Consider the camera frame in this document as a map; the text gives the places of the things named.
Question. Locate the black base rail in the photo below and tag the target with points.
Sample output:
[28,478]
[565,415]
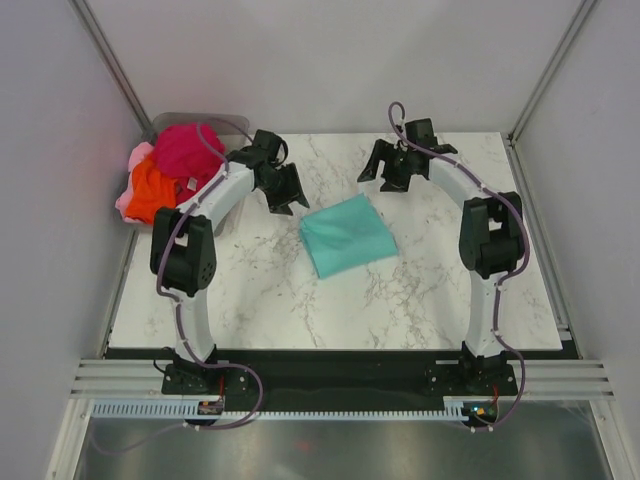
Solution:
[341,380]

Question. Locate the left aluminium frame post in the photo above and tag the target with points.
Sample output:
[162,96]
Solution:
[90,23]

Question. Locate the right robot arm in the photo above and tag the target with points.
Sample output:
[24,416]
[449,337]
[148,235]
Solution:
[493,242]

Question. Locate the teal t shirt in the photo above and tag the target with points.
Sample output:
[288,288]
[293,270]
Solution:
[346,235]

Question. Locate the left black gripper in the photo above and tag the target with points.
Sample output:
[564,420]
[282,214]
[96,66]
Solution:
[294,192]

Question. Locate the right aluminium frame post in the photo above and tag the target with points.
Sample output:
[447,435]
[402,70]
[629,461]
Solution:
[560,53]

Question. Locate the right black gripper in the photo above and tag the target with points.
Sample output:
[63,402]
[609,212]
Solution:
[385,151]

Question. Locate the clear plastic bin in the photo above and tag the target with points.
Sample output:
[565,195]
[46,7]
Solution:
[232,131]

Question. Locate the magenta t shirt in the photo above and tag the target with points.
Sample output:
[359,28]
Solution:
[190,154]

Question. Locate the white slotted cable duct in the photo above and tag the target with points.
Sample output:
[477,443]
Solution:
[177,409]

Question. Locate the aluminium frame post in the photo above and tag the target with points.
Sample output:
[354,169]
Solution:
[90,23]
[560,53]

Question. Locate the orange t shirt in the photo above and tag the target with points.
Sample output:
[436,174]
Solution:
[152,190]

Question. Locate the light pink t shirt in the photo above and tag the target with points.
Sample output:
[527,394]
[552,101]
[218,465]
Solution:
[138,154]

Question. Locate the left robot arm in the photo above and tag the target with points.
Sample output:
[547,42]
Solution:
[183,255]

